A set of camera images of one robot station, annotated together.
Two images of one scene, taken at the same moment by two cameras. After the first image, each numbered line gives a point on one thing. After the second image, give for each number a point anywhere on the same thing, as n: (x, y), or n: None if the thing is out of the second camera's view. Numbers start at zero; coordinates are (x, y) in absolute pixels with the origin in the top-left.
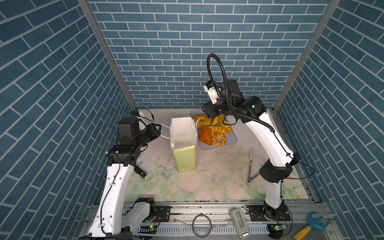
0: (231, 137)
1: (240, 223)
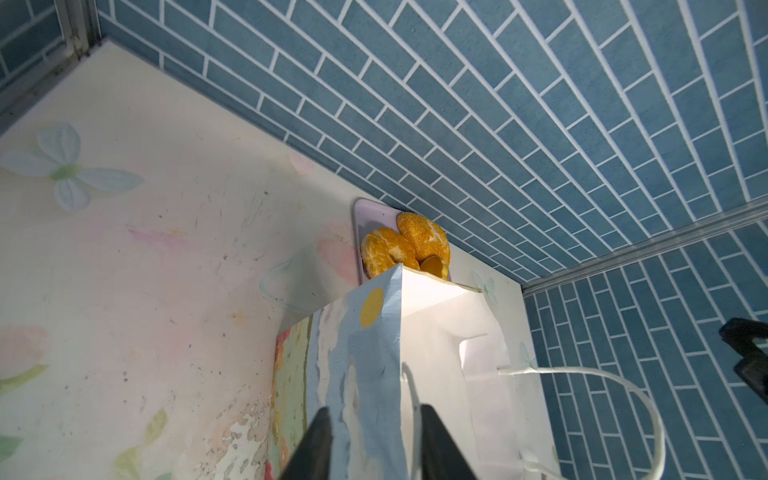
0: (368, 216)
1: None
